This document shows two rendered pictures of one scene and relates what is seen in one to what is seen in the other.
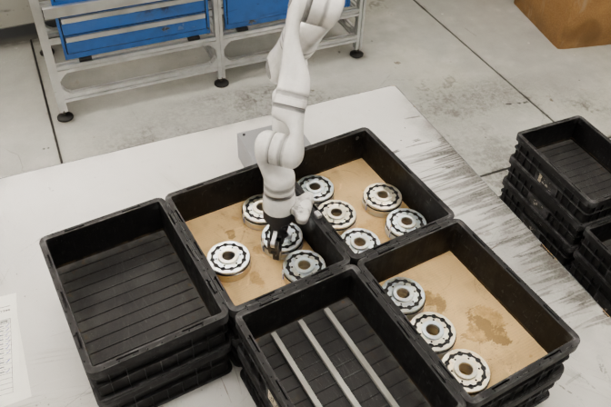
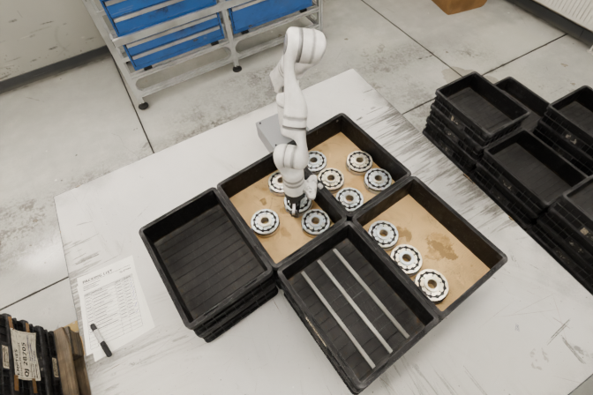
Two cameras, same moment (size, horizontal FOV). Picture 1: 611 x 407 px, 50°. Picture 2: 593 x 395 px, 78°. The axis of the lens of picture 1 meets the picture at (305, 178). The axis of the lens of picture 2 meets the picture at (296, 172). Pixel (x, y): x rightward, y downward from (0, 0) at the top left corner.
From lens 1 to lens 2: 38 cm
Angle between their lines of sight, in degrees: 12
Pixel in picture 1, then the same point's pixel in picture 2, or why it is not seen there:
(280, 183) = (294, 177)
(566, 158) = (468, 101)
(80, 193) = (161, 177)
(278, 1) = (266, 10)
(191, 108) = (221, 89)
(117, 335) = (202, 286)
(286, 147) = (296, 157)
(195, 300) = (248, 253)
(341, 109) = (320, 91)
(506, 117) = (420, 68)
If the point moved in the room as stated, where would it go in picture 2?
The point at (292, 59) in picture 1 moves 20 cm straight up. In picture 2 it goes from (292, 93) to (287, 28)
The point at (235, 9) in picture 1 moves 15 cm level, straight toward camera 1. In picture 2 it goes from (238, 19) to (241, 31)
